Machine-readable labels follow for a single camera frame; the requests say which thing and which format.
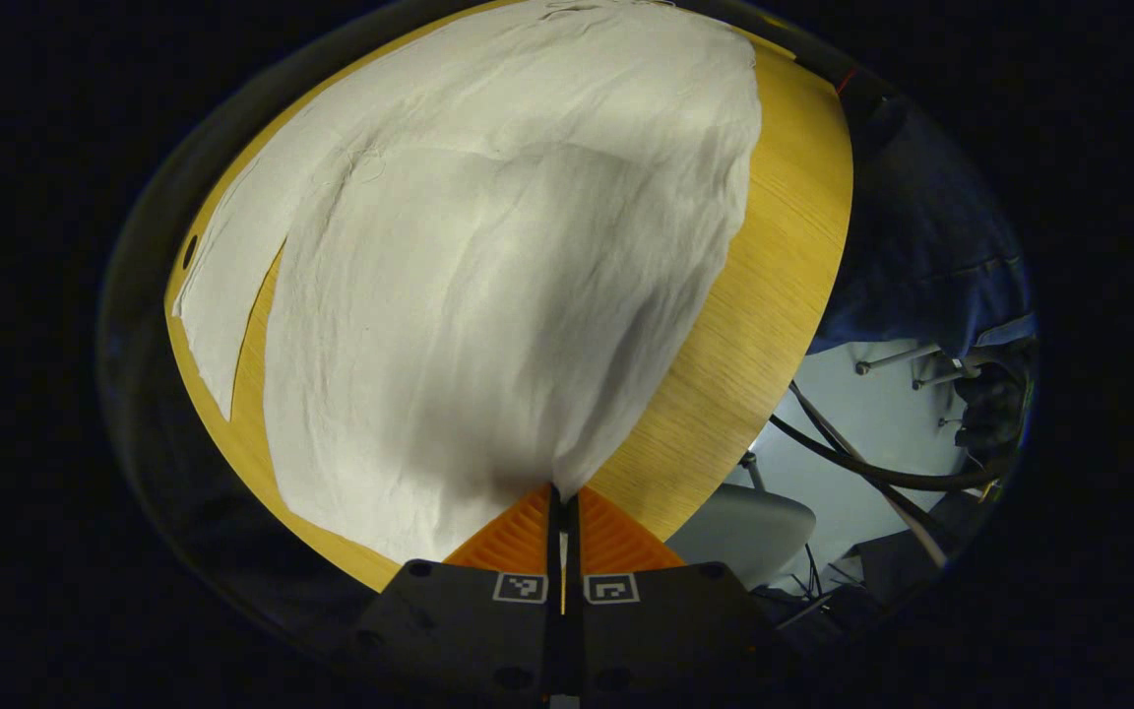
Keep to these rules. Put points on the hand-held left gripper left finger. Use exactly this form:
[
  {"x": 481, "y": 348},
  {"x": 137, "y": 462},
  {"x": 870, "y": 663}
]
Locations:
[{"x": 469, "y": 620}]

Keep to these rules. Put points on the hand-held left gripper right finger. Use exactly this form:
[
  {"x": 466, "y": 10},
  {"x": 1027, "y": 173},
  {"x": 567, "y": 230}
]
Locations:
[{"x": 665, "y": 620}]

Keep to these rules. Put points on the white jeans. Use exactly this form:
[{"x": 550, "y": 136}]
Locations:
[{"x": 488, "y": 295}]

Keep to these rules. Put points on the metal chair legs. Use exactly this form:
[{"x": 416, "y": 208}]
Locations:
[{"x": 907, "y": 356}]

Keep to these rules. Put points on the grey chair seat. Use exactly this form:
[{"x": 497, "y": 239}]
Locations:
[{"x": 744, "y": 532}]

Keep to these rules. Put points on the person's dark blue clothing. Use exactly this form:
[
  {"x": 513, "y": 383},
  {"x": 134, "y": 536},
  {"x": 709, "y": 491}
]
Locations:
[{"x": 921, "y": 246}]

